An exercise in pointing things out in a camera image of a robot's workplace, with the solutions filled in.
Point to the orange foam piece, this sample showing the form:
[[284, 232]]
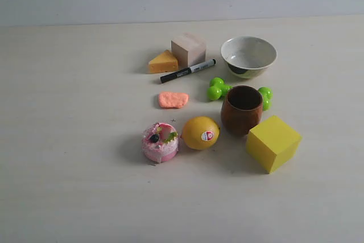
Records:
[[172, 99]]

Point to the green plastic dumbbell toy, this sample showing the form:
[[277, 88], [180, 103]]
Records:
[[219, 89]]

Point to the white ceramic bowl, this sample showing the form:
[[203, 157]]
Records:
[[248, 57]]

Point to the yellow lemon with sticker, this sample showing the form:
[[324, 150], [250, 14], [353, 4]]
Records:
[[200, 133]]

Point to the black and white marker pen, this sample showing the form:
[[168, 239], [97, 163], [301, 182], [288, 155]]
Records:
[[187, 71]]

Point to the pink toy cake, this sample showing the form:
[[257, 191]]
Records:
[[160, 142]]

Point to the orange cheese wedge toy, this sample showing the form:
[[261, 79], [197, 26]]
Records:
[[165, 62]]

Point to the beige wooden cube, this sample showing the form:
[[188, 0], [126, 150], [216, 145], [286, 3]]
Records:
[[188, 49]]

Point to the brown wooden cup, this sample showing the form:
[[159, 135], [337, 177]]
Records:
[[241, 110]]

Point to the yellow wooden cube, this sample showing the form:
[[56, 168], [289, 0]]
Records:
[[272, 143]]

